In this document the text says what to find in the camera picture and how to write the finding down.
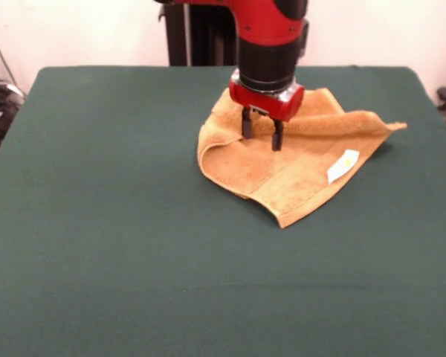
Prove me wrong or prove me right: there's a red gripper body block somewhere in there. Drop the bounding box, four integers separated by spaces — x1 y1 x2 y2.
228 71 306 123

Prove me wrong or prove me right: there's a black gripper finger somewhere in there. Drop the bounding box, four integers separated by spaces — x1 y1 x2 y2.
240 105 254 141
270 117 284 152

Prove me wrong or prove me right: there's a dark green table cloth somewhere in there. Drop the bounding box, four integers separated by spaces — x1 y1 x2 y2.
0 65 446 357

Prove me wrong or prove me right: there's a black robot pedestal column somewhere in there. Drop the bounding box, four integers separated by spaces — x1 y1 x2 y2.
159 3 242 68

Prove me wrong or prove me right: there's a tan orange terry towel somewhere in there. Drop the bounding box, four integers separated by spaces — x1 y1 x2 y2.
196 87 408 229

